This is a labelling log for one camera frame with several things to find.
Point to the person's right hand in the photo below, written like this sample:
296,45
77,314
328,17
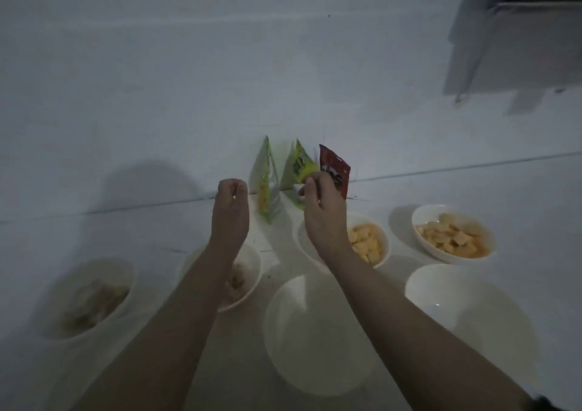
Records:
325,219

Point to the person's left hand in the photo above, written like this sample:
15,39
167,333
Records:
229,215

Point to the pile of yellow crackers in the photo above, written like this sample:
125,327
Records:
365,244
452,238

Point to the tall green snack bag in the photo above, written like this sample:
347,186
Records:
267,183

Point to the red Nips candy packet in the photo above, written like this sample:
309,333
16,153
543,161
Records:
338,169

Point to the small white bowl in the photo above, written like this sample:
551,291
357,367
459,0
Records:
68,278
382,238
252,265
454,256

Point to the small yellow-green snack bag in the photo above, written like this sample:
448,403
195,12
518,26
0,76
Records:
298,165

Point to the large white bowl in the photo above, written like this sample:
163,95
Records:
313,342
473,315

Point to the person's right forearm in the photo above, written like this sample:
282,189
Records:
423,342

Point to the person's left forearm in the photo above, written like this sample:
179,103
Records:
159,333

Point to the person's black shirt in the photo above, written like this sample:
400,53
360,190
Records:
545,404

